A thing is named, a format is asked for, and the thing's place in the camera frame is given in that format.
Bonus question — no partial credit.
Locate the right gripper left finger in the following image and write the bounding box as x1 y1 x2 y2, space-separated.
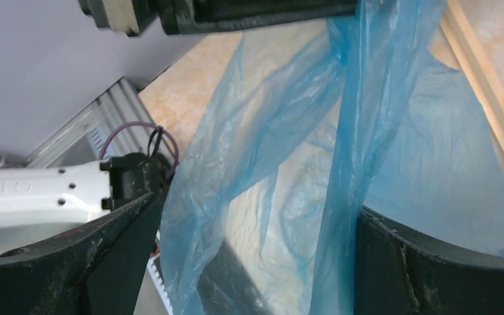
0 193 163 314

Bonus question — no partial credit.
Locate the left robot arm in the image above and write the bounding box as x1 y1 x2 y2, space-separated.
0 1 357 229

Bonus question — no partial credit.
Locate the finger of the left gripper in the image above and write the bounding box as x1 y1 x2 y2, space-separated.
158 0 358 35

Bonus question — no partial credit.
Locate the blue plastic trash bag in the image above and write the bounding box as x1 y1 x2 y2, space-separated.
159 1 504 314

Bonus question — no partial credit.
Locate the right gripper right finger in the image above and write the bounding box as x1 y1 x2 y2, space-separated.
354 208 504 314

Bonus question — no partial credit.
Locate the wooden clothes rack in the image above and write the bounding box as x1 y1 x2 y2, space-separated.
440 1 504 155

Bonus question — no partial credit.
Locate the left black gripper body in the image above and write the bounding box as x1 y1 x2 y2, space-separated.
78 0 159 37

